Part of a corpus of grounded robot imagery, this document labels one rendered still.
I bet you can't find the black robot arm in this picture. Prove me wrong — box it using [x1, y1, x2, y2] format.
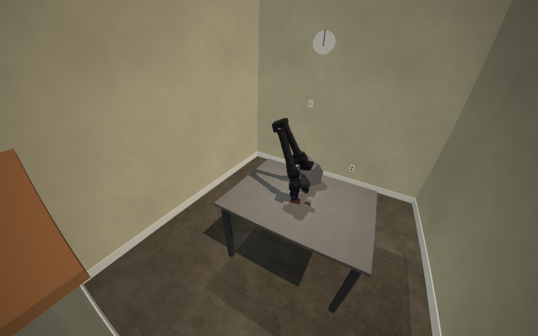
[272, 118, 314, 194]

